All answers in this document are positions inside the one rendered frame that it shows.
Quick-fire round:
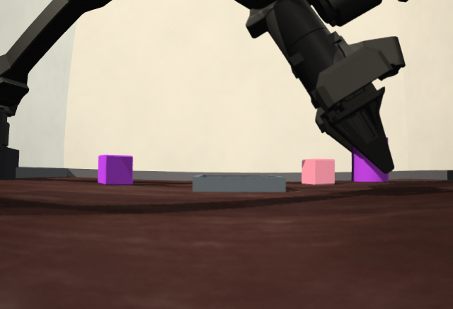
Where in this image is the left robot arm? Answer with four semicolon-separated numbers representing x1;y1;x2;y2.
0;0;406;147

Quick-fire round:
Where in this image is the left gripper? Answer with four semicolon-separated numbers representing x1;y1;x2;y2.
285;28;394;174

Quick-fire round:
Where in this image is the purple cylinder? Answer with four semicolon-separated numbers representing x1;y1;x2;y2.
352;146;389;182

